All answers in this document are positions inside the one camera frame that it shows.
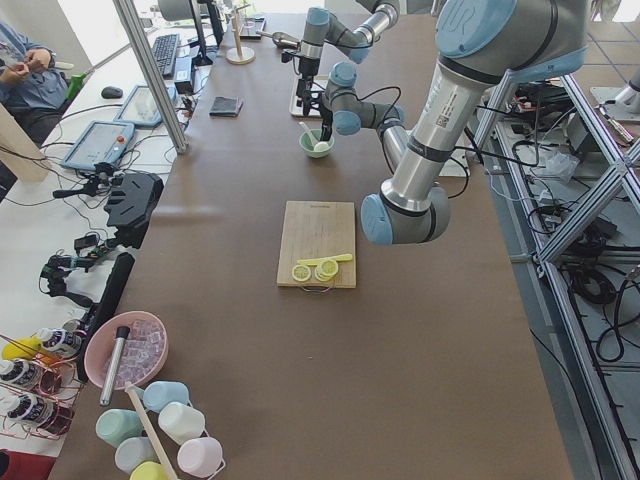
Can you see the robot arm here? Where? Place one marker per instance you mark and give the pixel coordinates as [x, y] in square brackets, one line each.
[479, 42]
[323, 27]

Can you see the lemon slice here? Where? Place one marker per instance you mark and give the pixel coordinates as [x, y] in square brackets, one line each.
[301, 273]
[326, 271]

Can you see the yellow cup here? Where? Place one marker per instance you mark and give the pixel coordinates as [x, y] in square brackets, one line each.
[149, 470]

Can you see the metal ice tongs tube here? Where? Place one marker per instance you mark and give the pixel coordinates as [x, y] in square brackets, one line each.
[122, 334]

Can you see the white steamed bun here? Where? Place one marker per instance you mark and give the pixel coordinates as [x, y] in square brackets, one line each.
[321, 146]

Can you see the far teach pendant tablet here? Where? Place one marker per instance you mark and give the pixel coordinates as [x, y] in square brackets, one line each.
[140, 109]

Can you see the light blue cup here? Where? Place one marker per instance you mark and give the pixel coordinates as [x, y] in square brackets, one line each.
[159, 394]

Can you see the upper lemon slice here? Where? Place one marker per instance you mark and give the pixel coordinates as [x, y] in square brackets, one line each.
[326, 271]

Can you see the teach pendant tablet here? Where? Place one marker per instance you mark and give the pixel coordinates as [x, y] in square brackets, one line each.
[140, 109]
[100, 142]

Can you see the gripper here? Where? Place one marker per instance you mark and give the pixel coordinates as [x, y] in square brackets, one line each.
[306, 69]
[327, 123]

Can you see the white cup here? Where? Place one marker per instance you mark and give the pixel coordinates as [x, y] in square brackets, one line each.
[181, 422]

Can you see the pink cup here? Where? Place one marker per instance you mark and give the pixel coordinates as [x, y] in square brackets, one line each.
[201, 457]

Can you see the cream rabbit tray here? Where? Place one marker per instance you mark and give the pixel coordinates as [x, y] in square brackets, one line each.
[319, 86]

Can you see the black computer mouse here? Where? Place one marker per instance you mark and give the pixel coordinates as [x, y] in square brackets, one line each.
[111, 92]

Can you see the metal ice scoop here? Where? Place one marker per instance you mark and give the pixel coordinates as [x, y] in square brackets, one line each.
[280, 39]

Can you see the yellow plastic knife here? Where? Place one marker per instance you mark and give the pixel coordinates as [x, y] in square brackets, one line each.
[317, 261]

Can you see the wooden mug tree stand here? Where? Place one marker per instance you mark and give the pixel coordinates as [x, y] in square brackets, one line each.
[238, 54]

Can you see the aluminium frame post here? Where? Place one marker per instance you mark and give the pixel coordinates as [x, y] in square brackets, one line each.
[128, 16]

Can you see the pink ribbed bowl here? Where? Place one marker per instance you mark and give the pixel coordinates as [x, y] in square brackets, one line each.
[144, 354]

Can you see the wooden cutting board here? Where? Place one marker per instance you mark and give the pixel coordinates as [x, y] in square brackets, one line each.
[317, 229]

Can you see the lower lemon slice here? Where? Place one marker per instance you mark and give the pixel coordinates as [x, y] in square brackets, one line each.
[301, 273]

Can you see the folded grey cloth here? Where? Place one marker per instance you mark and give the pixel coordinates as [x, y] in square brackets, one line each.
[227, 107]

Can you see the seated person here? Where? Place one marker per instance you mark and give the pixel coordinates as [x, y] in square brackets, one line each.
[33, 91]

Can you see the near teach pendant tablet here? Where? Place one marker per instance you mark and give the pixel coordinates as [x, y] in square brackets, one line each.
[100, 142]

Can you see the copper wire bottle rack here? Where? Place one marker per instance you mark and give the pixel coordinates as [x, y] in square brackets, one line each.
[38, 392]

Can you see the black keyboard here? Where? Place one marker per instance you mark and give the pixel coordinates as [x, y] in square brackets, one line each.
[164, 50]

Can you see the white ceramic spoon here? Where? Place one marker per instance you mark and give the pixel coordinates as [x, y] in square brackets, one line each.
[309, 134]

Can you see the pale blue lower cup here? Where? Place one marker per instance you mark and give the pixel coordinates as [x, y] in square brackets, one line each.
[132, 452]

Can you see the light green bowl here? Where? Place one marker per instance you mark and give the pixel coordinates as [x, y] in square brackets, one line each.
[307, 146]

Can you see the black handheld controller device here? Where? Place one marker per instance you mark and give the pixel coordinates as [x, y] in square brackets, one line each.
[133, 197]

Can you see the pale green cup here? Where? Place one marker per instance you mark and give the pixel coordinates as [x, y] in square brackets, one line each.
[114, 426]

